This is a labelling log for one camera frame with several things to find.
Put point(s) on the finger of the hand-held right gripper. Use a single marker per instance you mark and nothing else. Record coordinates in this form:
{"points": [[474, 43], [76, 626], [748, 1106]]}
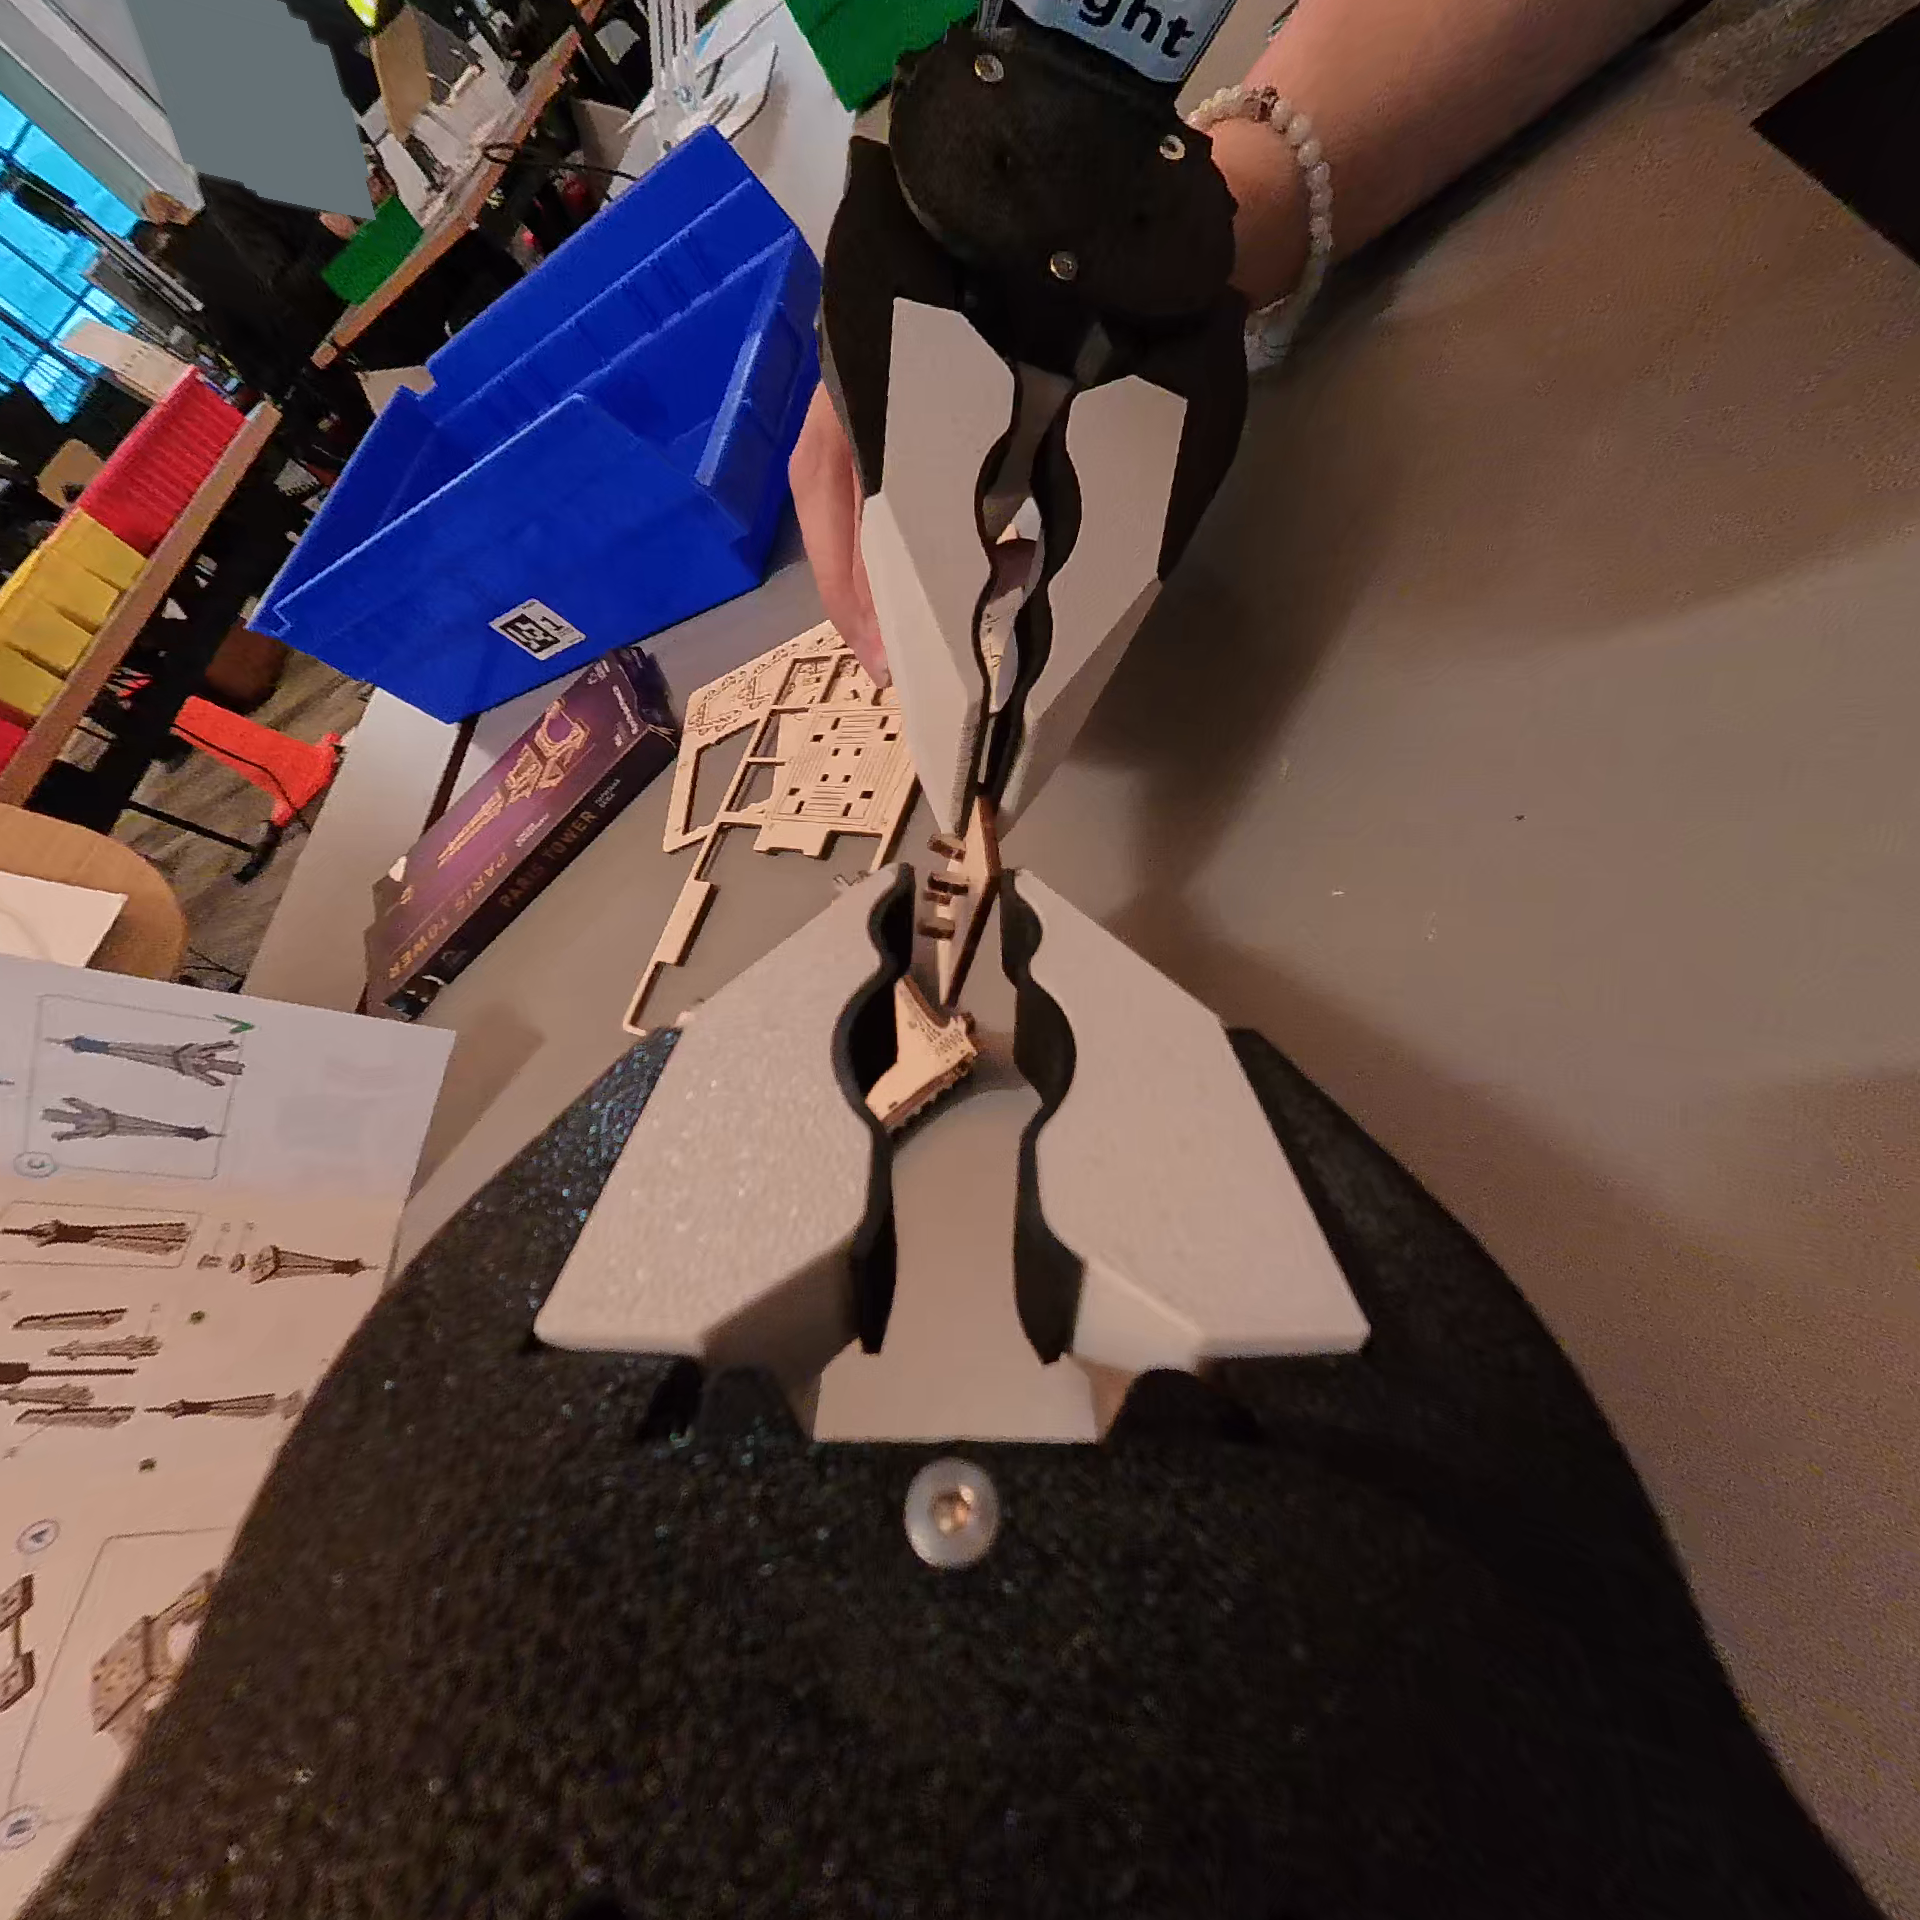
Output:
{"points": [[931, 495], [1119, 525]]}

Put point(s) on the purple puzzle box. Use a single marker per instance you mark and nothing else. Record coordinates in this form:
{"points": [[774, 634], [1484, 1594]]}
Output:
{"points": [[524, 826]]}

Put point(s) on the brown board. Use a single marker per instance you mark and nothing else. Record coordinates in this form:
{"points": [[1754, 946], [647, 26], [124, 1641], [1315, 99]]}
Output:
{"points": [[135, 885]]}

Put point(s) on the blue plastic bin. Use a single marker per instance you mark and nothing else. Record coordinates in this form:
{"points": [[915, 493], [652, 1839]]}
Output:
{"points": [[495, 569]]}

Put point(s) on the folded paper instruction sheet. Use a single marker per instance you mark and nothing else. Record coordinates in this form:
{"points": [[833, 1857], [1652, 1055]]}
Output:
{"points": [[181, 1142]]}

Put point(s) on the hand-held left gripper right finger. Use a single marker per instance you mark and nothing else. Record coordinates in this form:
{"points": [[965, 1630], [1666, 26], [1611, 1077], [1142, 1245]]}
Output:
{"points": [[1186, 1200]]}

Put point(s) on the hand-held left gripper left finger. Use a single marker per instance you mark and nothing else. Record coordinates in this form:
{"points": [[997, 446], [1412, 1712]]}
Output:
{"points": [[705, 1200]]}

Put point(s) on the small green box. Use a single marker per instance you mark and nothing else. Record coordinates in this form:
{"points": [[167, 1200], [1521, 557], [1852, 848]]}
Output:
{"points": [[375, 254]]}

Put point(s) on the orange plastic stand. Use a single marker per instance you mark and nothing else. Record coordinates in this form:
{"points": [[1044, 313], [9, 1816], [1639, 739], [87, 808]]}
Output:
{"points": [[270, 743]]}

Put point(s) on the large green box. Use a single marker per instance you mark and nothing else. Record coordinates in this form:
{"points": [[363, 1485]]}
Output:
{"points": [[870, 43]]}

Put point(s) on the person's right forearm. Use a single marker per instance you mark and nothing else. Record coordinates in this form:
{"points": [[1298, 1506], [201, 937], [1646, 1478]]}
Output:
{"points": [[1425, 105]]}

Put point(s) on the large glass window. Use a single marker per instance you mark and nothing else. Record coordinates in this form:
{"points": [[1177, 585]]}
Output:
{"points": [[44, 224]]}

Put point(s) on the wooden puzzle parts sheet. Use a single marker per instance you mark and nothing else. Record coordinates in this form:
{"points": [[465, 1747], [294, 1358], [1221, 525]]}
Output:
{"points": [[841, 779]]}

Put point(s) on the person's right hand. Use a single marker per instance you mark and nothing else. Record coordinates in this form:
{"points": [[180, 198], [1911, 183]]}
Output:
{"points": [[833, 557]]}

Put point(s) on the rack of red yellow bins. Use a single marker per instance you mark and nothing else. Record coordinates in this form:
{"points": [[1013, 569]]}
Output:
{"points": [[60, 600]]}

